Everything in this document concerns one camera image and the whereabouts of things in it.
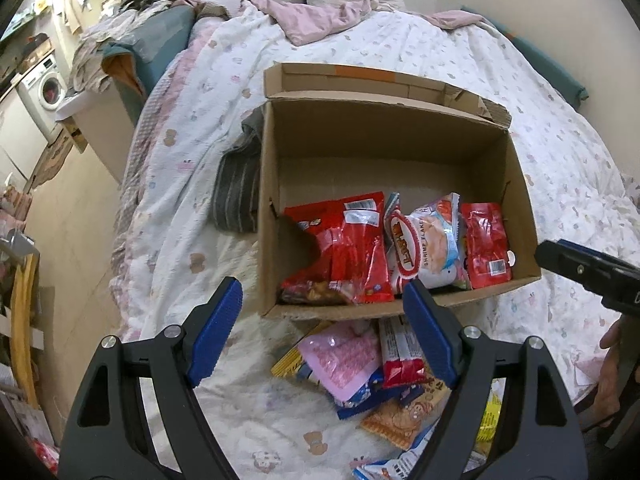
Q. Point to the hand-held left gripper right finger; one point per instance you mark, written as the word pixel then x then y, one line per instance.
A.
pixel 430 335

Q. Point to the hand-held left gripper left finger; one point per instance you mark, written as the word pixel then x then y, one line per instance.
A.
pixel 215 330

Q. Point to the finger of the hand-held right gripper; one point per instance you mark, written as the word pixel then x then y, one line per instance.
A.
pixel 575 265

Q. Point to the red white snack bar packet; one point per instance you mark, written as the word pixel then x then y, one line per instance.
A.
pixel 397 350

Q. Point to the blue yellow snack packet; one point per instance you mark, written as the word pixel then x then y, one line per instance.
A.
pixel 292 364

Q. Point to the white red striped snack bag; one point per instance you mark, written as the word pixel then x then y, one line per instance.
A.
pixel 430 250

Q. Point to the orange biscuit packet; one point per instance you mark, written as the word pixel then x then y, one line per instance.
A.
pixel 400 420

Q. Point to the small red snack packet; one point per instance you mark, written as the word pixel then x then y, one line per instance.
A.
pixel 485 245

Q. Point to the pink snack packet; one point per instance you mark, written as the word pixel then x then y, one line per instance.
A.
pixel 340 360

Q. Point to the large red white snack bag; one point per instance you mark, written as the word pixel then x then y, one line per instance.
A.
pixel 340 255

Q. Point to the blue white snack bag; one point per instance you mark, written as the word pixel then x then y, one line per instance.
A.
pixel 395 467

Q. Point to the brown cardboard box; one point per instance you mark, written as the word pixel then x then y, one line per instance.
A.
pixel 380 135

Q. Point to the person's right hand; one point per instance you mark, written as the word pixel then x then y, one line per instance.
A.
pixel 607 385

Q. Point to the grey striped cloth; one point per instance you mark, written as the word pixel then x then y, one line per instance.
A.
pixel 235 195

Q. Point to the yellow cloth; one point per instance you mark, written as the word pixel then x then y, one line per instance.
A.
pixel 22 330

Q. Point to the brown floor mat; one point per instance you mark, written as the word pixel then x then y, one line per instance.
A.
pixel 50 160

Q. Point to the white base cabinet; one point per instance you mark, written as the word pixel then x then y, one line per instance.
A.
pixel 20 135

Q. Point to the white washing machine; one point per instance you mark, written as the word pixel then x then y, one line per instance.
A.
pixel 45 90

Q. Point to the white printed clothes pile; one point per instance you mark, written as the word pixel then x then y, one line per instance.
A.
pixel 100 50

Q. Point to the pink blanket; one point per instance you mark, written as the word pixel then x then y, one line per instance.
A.
pixel 320 20

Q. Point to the white hanging towel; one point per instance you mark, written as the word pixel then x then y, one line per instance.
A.
pixel 75 10

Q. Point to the grey metal bracket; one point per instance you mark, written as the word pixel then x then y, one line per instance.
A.
pixel 17 244

